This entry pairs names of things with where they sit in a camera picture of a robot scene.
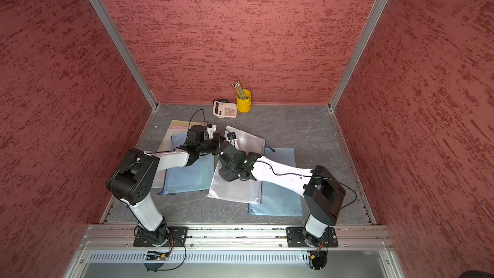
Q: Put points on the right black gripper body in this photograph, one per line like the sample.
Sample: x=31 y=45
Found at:
x=228 y=166

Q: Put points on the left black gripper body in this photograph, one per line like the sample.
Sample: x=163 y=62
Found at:
x=210 y=145

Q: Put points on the yellow mesh document bag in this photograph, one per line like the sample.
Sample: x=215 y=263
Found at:
x=178 y=124

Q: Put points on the green mesh document bag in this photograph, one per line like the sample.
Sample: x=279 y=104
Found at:
x=166 y=145

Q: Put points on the white mesh document bag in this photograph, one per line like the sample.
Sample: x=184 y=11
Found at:
x=238 y=190

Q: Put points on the light blue document bag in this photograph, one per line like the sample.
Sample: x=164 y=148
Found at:
x=188 y=179

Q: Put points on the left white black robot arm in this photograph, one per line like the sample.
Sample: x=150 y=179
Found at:
x=132 y=181

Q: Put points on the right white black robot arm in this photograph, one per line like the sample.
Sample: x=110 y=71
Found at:
x=323 y=194

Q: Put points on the blue mesh document bag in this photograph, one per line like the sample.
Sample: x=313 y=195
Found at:
x=276 y=200

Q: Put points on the pink desk calculator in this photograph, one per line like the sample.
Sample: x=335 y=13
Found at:
x=224 y=109

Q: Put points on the yellow pen cup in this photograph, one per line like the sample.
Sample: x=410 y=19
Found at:
x=244 y=104

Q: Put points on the coloured pencils bundle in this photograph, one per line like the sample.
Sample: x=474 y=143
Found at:
x=239 y=90

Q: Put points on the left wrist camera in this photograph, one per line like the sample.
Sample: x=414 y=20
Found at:
x=198 y=133

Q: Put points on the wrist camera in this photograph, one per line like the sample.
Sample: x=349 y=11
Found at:
x=198 y=133
x=230 y=136

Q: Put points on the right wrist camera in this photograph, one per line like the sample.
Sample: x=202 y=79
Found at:
x=230 y=136

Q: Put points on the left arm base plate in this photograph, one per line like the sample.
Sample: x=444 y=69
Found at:
x=162 y=237

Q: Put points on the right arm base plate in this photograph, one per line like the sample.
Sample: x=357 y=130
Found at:
x=298 y=237

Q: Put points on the aluminium front rail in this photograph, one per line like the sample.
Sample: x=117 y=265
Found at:
x=257 y=244

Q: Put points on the left aluminium corner post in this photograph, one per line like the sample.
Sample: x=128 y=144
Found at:
x=114 y=34

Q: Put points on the aluminium corner post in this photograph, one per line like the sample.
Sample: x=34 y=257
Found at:
x=366 y=33
x=114 y=34

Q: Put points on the right aluminium corner post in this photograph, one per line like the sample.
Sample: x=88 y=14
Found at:
x=366 y=33

